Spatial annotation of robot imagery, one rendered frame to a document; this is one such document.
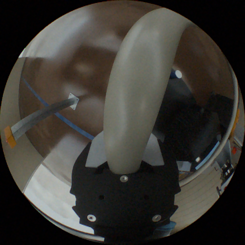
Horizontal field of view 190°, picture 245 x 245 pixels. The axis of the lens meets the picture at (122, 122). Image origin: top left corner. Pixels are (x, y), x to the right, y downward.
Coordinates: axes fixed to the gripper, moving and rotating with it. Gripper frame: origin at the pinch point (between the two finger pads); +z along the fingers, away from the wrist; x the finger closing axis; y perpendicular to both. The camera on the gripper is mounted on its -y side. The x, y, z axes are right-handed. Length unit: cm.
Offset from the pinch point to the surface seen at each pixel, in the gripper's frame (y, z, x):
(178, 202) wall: 573, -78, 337
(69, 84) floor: -21, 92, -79
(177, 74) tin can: -24, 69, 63
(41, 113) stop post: 2, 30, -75
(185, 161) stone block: 47, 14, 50
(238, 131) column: 16, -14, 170
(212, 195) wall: 370, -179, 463
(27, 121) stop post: 0, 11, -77
